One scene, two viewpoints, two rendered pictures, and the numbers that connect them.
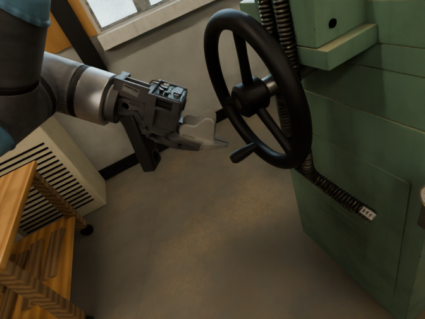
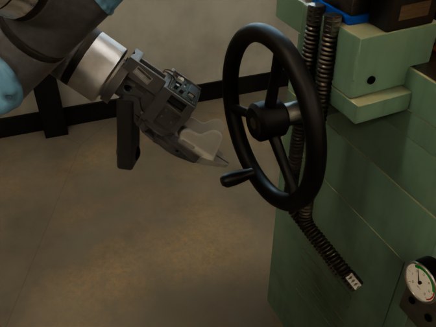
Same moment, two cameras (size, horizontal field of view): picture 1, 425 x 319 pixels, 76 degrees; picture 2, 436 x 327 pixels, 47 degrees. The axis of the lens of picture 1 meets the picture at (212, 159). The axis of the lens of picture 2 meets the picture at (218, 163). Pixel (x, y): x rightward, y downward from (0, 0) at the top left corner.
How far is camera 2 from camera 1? 0.29 m
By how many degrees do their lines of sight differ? 10
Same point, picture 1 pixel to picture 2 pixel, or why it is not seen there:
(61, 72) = not seen: hidden behind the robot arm
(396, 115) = (408, 185)
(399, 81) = (417, 154)
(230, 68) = (223, 30)
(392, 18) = (424, 94)
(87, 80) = (98, 50)
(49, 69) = not seen: hidden behind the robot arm
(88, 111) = (87, 84)
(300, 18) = (343, 63)
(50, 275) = not seen: outside the picture
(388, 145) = (393, 213)
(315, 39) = (351, 90)
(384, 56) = (411, 124)
